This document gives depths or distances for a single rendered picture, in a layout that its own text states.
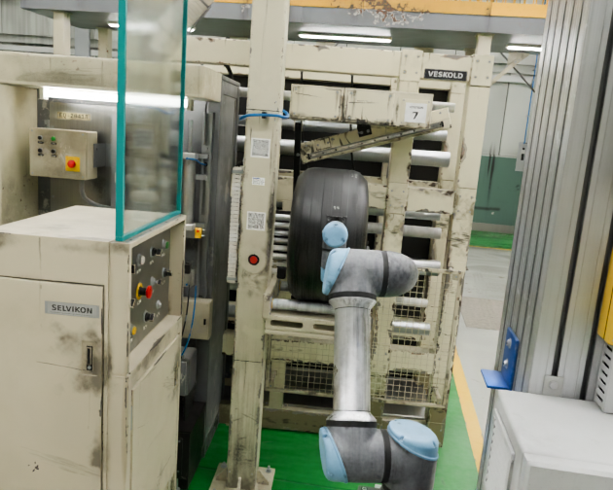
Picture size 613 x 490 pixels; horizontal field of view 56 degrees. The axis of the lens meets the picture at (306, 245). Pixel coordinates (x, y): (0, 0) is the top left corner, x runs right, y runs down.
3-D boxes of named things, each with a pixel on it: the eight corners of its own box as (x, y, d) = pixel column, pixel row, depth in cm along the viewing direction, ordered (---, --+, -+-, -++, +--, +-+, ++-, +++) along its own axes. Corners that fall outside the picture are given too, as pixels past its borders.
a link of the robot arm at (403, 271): (435, 253, 139) (387, 250, 187) (390, 251, 138) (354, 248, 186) (432, 301, 139) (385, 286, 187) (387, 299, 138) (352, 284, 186)
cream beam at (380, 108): (288, 119, 249) (291, 83, 246) (293, 120, 273) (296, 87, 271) (430, 129, 246) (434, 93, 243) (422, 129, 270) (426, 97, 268)
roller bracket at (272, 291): (261, 319, 228) (263, 295, 226) (273, 292, 267) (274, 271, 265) (270, 319, 228) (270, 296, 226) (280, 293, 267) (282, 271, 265)
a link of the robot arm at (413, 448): (441, 498, 128) (449, 442, 125) (380, 497, 126) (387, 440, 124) (425, 467, 139) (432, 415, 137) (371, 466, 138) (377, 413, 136)
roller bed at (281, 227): (251, 273, 277) (254, 212, 271) (255, 266, 291) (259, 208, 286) (292, 277, 276) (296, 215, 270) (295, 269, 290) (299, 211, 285)
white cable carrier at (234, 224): (227, 282, 239) (233, 166, 230) (229, 279, 244) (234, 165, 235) (236, 283, 239) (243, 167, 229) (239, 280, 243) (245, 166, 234)
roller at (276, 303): (269, 311, 232) (269, 302, 229) (270, 303, 236) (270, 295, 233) (356, 319, 230) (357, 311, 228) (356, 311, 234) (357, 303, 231)
